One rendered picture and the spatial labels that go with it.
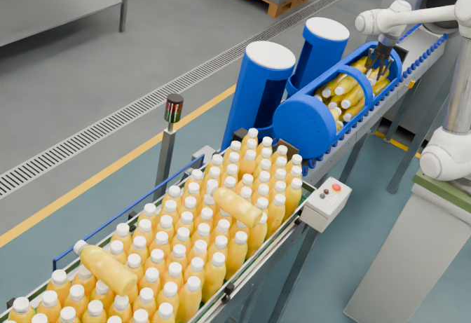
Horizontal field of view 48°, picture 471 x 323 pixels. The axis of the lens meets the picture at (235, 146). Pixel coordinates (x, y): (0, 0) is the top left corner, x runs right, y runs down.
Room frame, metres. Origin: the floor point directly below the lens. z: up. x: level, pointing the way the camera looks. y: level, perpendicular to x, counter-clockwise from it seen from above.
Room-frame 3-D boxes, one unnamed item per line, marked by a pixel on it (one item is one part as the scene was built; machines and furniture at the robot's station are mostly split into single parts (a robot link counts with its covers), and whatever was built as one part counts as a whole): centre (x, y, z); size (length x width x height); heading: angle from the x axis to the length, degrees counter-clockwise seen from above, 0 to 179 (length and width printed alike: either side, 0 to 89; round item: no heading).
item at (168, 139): (1.66, 0.27, 0.55); 0.04 x 0.04 x 1.10; 64
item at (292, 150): (1.85, -0.22, 0.99); 0.10 x 0.02 x 0.12; 64
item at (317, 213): (1.54, -0.39, 1.05); 0.20 x 0.10 x 0.10; 154
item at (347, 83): (2.30, -0.45, 1.16); 0.19 x 0.07 x 0.07; 154
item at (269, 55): (2.62, -0.06, 1.03); 0.28 x 0.28 x 0.01
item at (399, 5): (2.44, -0.56, 1.48); 0.13 x 0.11 x 0.16; 129
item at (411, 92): (3.64, -1.18, 0.31); 0.06 x 0.06 x 0.63; 64
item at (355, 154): (2.76, -0.75, 0.31); 0.06 x 0.06 x 0.63; 64
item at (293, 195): (1.55, -0.26, 1.00); 0.07 x 0.07 x 0.19
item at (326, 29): (3.14, -0.36, 1.03); 0.28 x 0.28 x 0.01
